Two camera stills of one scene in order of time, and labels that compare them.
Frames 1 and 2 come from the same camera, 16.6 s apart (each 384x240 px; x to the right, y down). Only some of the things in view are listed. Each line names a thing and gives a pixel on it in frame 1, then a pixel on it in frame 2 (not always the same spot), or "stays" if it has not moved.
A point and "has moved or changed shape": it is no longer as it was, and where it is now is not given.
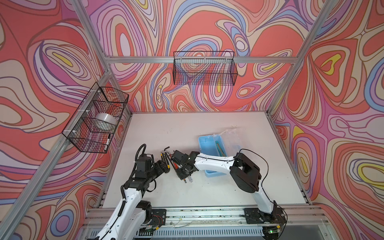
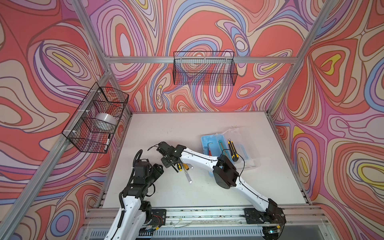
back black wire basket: (204, 68) stays
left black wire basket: (91, 127) stays
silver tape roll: (106, 121) stays
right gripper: (181, 176) -> (167, 165)
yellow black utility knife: (163, 156) has moved or changed shape
